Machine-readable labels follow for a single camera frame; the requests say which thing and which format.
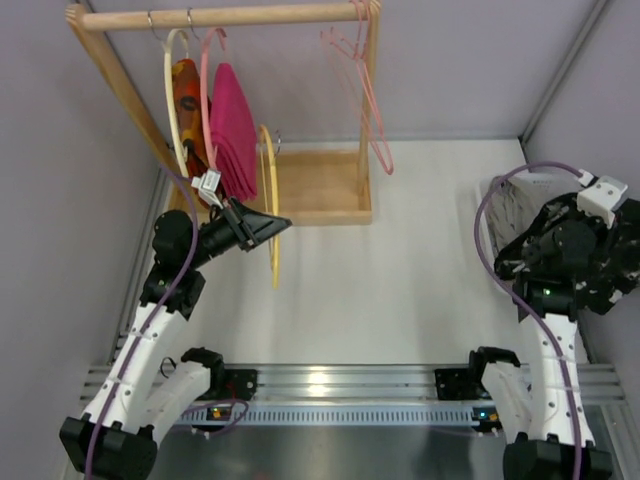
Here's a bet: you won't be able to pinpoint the yellow hanger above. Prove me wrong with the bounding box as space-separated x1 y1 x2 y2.
258 124 280 290

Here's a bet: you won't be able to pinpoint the black white patterned trousers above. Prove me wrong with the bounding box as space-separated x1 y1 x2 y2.
494 193 639 317

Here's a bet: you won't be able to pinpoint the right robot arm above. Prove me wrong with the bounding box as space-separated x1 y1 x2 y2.
435 220 613 479

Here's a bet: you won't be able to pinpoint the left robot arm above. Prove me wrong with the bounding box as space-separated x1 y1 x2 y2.
59 198 292 479

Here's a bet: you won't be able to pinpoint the magenta trousers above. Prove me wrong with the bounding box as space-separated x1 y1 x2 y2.
209 63 257 202

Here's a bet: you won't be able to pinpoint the cream hanger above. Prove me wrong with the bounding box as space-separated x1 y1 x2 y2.
147 12 196 179

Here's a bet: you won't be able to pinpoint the orange patterned trousers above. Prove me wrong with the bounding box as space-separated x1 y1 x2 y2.
171 58 208 177

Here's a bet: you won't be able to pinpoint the empty pink hanger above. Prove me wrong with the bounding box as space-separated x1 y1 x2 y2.
320 1 395 176

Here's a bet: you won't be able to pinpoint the pink hanger with trousers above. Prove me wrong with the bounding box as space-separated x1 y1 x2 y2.
187 7 227 170

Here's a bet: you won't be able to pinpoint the wooden clothes rack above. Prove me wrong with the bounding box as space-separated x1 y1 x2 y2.
65 1 380 226

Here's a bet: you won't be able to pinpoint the grey cloth in basket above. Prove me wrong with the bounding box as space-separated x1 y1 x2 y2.
485 173 543 255

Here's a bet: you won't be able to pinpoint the white plastic basket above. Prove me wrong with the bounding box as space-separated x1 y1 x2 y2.
480 172 597 290

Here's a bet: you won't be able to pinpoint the aluminium mounting rail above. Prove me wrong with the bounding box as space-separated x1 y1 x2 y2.
79 363 626 404

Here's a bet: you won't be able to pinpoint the grey slotted cable duct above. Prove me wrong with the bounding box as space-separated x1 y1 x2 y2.
176 404 499 430

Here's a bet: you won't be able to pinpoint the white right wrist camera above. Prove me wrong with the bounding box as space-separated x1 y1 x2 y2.
576 170 628 230

